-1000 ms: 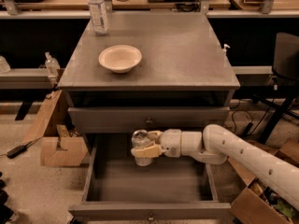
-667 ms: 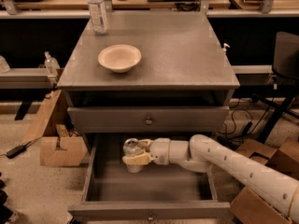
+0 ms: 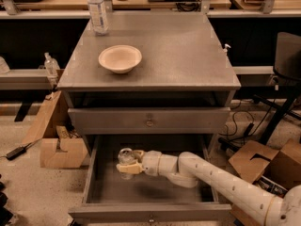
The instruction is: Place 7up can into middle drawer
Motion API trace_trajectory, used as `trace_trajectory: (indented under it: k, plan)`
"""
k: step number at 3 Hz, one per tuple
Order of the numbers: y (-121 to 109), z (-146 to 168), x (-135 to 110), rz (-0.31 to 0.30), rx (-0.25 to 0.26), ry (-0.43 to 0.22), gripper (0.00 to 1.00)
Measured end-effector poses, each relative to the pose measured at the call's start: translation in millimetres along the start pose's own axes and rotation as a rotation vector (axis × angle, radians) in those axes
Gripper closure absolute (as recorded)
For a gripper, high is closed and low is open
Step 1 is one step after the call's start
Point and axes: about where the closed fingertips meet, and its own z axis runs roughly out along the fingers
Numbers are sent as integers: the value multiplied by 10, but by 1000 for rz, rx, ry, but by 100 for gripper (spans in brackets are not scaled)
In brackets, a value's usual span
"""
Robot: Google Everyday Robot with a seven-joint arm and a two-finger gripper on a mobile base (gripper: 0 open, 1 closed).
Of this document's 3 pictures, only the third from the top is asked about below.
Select white pump dispenser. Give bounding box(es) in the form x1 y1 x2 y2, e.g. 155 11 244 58
223 43 231 55

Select small clear bottle on shelf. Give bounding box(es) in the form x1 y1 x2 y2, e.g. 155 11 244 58
44 53 60 76

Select open grey bottom drawer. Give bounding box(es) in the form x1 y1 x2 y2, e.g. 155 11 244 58
69 135 231 224

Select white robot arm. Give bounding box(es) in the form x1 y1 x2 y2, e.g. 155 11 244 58
117 148 301 226

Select black power adapter on floor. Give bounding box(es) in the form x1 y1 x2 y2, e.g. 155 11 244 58
6 147 26 161

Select cardboard box left of cabinet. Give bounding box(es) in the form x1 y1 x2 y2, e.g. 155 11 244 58
22 91 89 169

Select black stand with dark base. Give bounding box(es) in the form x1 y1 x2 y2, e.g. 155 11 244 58
254 32 301 144

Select grey wooden drawer cabinet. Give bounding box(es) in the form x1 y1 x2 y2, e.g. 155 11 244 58
56 10 242 226

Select silver green soda can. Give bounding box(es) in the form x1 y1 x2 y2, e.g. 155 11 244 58
118 148 135 180

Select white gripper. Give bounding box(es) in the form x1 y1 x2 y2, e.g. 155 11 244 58
117 150 162 176

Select clear plastic water bottle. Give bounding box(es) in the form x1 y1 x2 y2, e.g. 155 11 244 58
87 0 108 35

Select open cardboard box with items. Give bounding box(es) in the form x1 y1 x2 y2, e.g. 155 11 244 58
228 137 301 226

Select white ceramic bowl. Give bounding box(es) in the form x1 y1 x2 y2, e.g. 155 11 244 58
98 45 142 73

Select closed grey upper drawer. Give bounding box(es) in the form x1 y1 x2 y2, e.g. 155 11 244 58
68 107 230 136

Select black cables on floor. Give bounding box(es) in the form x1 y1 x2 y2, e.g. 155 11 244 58
217 100 261 153

